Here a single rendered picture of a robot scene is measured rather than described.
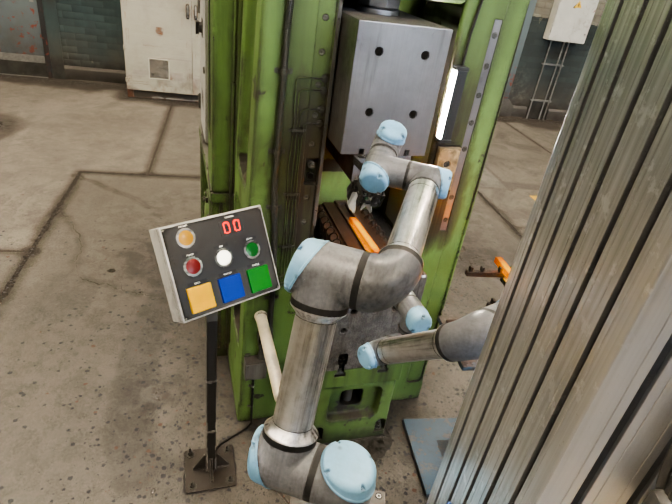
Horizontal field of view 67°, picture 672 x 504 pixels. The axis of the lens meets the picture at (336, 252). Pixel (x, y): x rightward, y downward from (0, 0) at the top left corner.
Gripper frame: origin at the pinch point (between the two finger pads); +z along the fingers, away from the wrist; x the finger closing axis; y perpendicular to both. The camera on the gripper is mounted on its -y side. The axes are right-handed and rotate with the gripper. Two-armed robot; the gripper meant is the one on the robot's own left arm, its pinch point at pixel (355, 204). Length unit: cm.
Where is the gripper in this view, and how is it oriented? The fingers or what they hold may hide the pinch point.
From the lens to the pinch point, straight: 160.0
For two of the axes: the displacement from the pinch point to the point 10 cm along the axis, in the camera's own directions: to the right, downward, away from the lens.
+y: 1.8, 8.5, -4.9
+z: -2.3, 5.2, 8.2
